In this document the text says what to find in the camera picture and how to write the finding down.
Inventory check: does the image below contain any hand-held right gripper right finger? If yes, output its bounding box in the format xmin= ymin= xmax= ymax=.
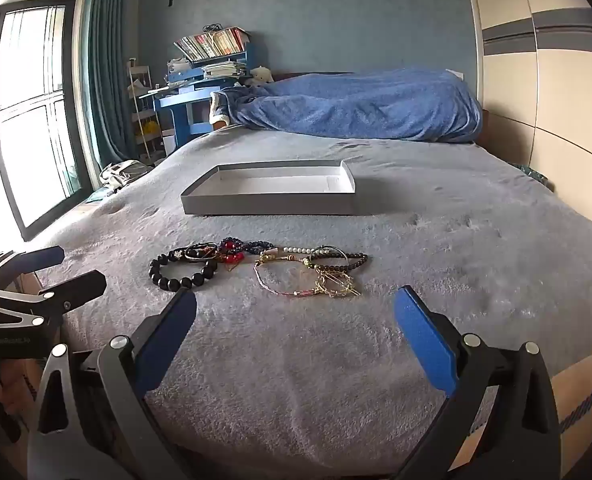
xmin=393 ymin=285 xmax=562 ymax=480

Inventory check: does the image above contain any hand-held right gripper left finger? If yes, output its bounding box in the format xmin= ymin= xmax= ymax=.
xmin=27 ymin=287 xmax=197 ymax=480

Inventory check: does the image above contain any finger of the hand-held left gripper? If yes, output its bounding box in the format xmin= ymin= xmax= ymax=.
xmin=0 ymin=270 xmax=107 ymax=332
xmin=0 ymin=246 xmax=65 ymax=286

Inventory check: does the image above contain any large black bead bracelet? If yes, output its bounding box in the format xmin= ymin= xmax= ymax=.
xmin=149 ymin=251 xmax=219 ymax=291

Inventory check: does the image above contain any black hair tie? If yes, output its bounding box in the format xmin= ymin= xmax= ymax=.
xmin=183 ymin=242 xmax=220 ymax=263

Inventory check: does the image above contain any gold wire bracelet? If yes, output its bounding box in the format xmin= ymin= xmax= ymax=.
xmin=313 ymin=267 xmax=362 ymax=300

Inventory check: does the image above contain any small dark bead bracelet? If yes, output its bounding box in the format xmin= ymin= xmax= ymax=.
xmin=308 ymin=251 xmax=369 ymax=269

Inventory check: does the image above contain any pink cord bracelet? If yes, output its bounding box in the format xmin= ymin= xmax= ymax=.
xmin=253 ymin=260 xmax=327 ymax=297

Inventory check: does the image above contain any thin silver bangle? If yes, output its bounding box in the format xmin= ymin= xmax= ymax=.
xmin=311 ymin=245 xmax=349 ymax=261

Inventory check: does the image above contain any red and dark bead bracelet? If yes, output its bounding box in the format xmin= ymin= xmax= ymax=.
xmin=221 ymin=236 xmax=277 ymax=256

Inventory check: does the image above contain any small gold silver bar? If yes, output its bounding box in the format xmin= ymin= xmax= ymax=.
xmin=256 ymin=246 xmax=327 ymax=266

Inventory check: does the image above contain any grey cardboard box tray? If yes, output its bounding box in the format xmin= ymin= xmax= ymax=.
xmin=181 ymin=160 xmax=357 ymax=216

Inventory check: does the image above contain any person's left hand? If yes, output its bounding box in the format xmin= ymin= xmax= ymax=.
xmin=0 ymin=359 xmax=29 ymax=416

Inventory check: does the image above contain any light grey bag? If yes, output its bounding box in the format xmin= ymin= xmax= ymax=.
xmin=100 ymin=160 xmax=155 ymax=192

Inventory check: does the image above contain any black framed window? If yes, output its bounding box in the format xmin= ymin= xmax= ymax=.
xmin=0 ymin=0 xmax=89 ymax=242

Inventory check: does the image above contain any teal curtain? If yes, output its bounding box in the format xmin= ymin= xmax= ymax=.
xmin=78 ymin=0 xmax=144 ymax=176

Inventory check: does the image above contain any teal patterned cloth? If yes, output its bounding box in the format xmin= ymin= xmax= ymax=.
xmin=506 ymin=160 xmax=553 ymax=189

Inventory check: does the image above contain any blue pillow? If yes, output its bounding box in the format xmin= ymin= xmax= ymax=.
xmin=221 ymin=66 xmax=483 ymax=144

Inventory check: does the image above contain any stack of papers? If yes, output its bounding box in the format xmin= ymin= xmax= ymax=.
xmin=201 ymin=61 xmax=247 ymax=79

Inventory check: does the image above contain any row of books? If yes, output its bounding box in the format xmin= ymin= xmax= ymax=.
xmin=174 ymin=26 xmax=251 ymax=61

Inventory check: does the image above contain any cream wardrobe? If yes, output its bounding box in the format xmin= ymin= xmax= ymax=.
xmin=463 ymin=0 xmax=592 ymax=221

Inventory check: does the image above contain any white wire rack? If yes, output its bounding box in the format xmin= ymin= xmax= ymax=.
xmin=126 ymin=57 xmax=165 ymax=166

